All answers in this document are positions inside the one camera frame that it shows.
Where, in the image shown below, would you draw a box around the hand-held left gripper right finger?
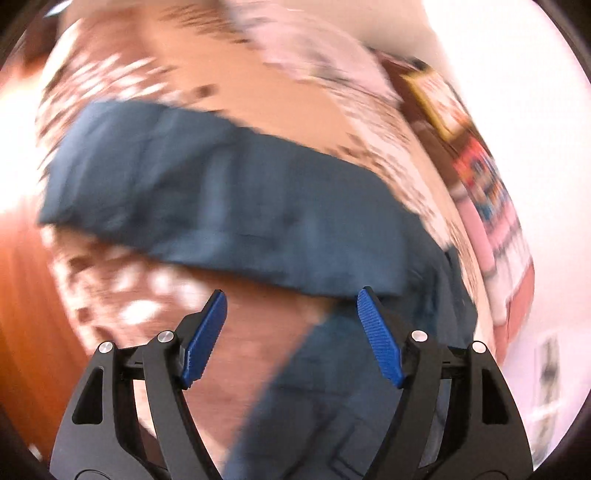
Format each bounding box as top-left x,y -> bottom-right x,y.
356,286 -> 536,480

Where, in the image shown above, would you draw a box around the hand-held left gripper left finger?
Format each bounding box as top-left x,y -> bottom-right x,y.
48,290 -> 228,480

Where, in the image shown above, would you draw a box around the blue denim pants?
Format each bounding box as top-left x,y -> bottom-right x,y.
37,100 -> 478,480

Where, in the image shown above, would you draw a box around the pink striped pillow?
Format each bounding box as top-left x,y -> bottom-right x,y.
457,194 -> 536,328

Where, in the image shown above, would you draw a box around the reddish-brown pillow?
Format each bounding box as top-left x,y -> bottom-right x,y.
505,272 -> 537,356

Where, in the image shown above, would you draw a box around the colourful patterned cushion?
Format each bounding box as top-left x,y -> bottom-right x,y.
452,136 -> 520,232

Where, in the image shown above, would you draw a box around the yellow framed picture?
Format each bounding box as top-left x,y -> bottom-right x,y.
402,65 -> 472,141

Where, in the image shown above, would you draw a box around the beige brown leaf-patterned blanket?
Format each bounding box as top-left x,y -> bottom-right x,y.
30,0 -> 485,480

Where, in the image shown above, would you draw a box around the pink floral pillow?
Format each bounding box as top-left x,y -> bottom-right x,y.
231,0 -> 402,109

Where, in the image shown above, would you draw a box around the grey wall fixture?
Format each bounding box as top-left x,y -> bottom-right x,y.
534,336 -> 562,409

